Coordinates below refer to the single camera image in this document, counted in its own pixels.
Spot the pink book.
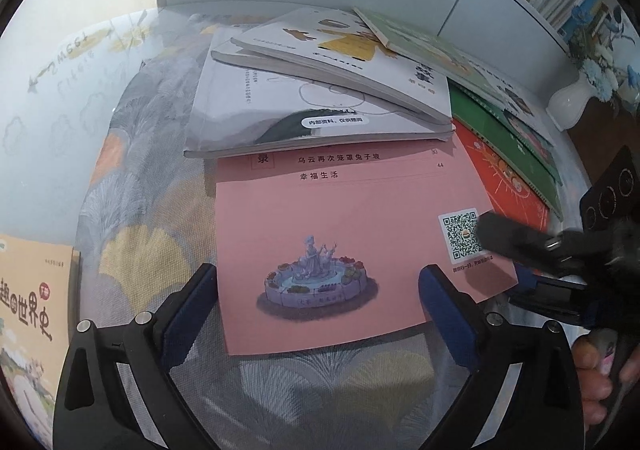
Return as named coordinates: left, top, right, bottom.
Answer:
left=214, top=133, right=519, bottom=357

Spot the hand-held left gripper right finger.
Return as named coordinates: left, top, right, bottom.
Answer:
left=419, top=264, right=583, bottom=450

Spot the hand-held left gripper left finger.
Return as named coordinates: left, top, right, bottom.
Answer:
left=52, top=263, right=221, bottom=450

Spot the brown wooden cabinet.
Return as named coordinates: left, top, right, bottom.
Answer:
left=560, top=95, right=640, bottom=171

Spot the beige book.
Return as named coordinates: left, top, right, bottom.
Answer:
left=0, top=231, right=82, bottom=438

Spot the dark green book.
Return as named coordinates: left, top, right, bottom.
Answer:
left=446, top=80, right=565, bottom=223

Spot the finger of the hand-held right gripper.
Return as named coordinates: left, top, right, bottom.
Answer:
left=474, top=213, right=608, bottom=278
left=507, top=275, right=608, bottom=328

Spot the red book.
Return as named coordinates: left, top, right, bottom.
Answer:
left=452, top=119, right=551, bottom=233

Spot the pale green book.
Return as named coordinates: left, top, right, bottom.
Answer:
left=352, top=5, right=543, bottom=118

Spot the patterned tablecloth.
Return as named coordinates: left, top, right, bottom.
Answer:
left=75, top=5, right=576, bottom=450

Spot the person's right hand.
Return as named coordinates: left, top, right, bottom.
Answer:
left=571, top=334, right=626, bottom=426

